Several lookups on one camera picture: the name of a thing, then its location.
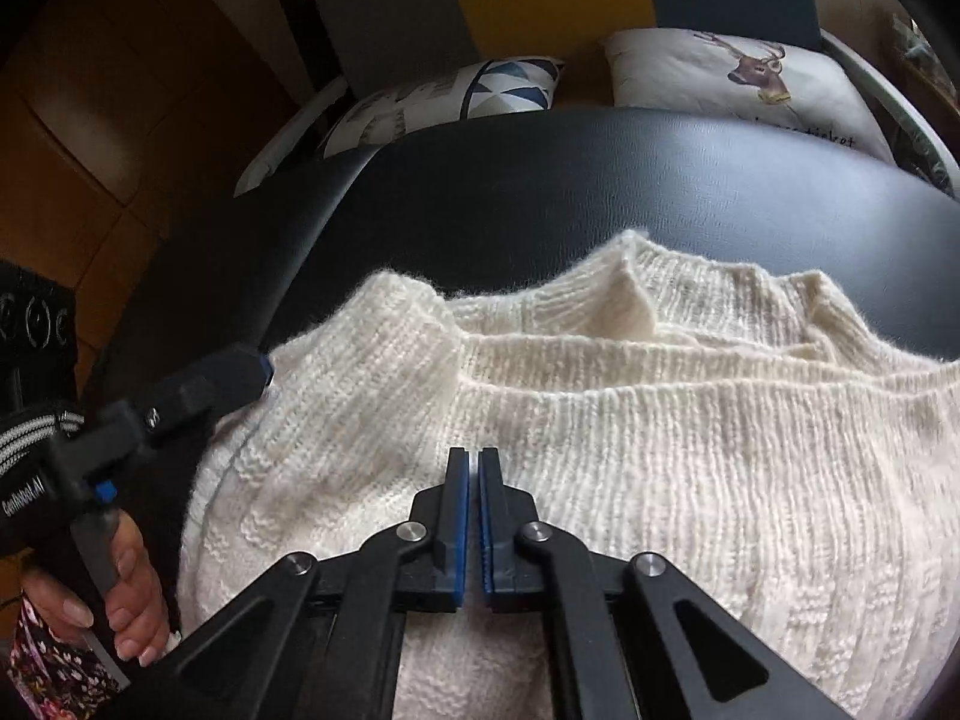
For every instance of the grey yellow blue sofa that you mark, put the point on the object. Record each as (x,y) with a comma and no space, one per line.
(525,0)

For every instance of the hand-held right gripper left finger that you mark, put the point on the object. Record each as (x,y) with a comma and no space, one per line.
(461,540)

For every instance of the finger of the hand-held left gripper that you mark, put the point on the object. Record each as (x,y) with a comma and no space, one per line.
(225,379)

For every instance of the triangle pattern pillow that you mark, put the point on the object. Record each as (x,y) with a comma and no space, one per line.
(450,94)

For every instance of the cream knit sweater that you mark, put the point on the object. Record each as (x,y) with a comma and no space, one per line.
(675,450)

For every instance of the person's left hand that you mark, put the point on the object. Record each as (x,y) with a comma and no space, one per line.
(142,600)

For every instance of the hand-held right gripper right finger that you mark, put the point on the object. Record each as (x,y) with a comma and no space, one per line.
(487,540)

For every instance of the orange wooden wardrobe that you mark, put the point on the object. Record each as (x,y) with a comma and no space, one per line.
(112,90)

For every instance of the deer print pillow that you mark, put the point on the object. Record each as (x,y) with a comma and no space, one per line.
(675,75)

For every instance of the black rolled mat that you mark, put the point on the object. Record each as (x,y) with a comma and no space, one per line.
(300,22)

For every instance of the dark floral sleeve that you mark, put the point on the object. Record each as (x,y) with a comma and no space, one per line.
(52,660)

